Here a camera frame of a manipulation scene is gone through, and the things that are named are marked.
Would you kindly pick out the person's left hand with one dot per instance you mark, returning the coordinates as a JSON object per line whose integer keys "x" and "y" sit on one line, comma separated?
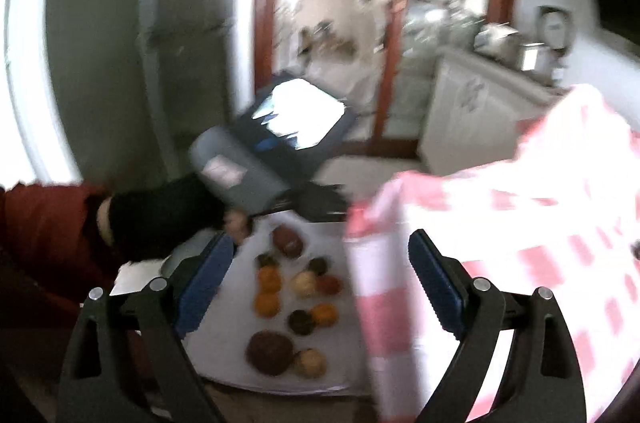
{"x": 165, "y": 213}

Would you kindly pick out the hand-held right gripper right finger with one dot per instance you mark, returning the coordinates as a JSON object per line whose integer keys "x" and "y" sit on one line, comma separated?
{"x": 435, "y": 283}

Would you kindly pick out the round white dial clock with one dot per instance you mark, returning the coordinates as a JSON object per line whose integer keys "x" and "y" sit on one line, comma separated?
{"x": 554, "y": 28}

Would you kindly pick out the silver kitchen appliance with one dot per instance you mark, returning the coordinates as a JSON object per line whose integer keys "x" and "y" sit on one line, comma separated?
{"x": 495, "y": 39}
{"x": 532, "y": 55}

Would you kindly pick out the person's left forearm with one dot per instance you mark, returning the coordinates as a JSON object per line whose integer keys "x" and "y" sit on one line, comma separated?
{"x": 45, "y": 228}

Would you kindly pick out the white cabinet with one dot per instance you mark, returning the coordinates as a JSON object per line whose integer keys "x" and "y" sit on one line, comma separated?
{"x": 475, "y": 118}

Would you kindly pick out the wooden door frame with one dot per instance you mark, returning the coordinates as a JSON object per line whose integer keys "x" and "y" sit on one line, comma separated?
{"x": 267, "y": 3}

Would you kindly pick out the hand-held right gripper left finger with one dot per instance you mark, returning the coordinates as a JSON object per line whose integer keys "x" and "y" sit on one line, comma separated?
{"x": 205, "y": 283}

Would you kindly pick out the white tray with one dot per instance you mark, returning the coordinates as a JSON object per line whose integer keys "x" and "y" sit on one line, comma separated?
{"x": 225, "y": 353}

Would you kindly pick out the grey metal door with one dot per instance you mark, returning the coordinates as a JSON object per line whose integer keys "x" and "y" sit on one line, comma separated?
{"x": 100, "y": 28}

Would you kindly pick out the red white checkered tablecloth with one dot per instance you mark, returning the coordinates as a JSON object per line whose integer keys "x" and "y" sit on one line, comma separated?
{"x": 525, "y": 228}

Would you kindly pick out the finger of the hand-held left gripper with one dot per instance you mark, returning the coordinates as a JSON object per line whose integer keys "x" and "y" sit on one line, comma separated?
{"x": 325, "y": 203}

